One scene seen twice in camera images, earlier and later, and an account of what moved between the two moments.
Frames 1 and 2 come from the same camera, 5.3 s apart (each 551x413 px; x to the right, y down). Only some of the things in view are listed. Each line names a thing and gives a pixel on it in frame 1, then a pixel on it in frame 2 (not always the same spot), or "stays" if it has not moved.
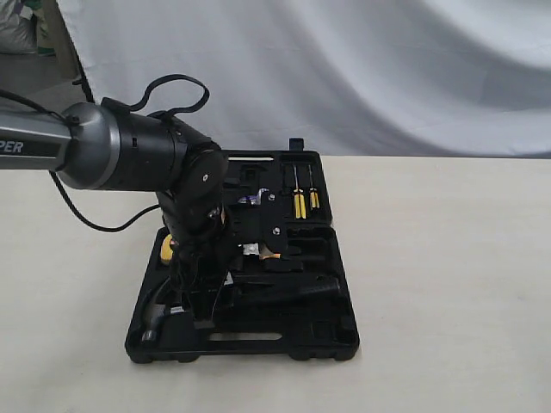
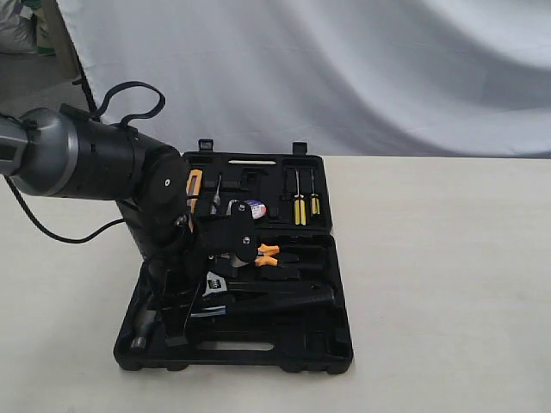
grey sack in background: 18,34 stays
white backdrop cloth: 349,77 stays
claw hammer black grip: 249,290 → 263,327
